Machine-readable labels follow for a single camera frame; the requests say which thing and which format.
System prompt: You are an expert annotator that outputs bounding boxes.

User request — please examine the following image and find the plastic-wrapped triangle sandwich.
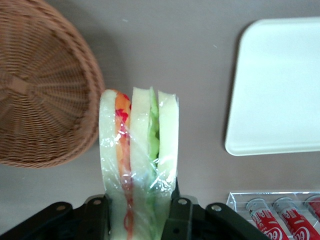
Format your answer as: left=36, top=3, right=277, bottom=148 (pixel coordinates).
left=98, top=86, right=180, bottom=240

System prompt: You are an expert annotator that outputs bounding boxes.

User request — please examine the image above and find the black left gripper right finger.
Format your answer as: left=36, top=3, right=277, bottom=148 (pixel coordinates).
left=161, top=176, right=195, bottom=240

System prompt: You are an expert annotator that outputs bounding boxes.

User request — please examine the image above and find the red cola bottle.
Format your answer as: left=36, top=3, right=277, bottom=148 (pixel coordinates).
left=245, top=197, right=286, bottom=240
left=303, top=194, right=320, bottom=222
left=272, top=196, right=320, bottom=240

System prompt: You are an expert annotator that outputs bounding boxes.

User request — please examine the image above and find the brown round wicker basket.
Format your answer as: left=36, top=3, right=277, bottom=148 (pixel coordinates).
left=0, top=0, right=106, bottom=169

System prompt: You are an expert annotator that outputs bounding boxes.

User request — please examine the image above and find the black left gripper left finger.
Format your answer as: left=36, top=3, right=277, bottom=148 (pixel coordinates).
left=83, top=194, right=112, bottom=240

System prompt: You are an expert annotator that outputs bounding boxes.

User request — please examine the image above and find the cream plastic tray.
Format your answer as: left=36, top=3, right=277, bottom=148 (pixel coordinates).
left=224, top=16, right=320, bottom=157

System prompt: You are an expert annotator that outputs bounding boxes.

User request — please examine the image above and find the clear acrylic bottle rack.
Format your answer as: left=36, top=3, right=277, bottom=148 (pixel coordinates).
left=226, top=191, right=320, bottom=240

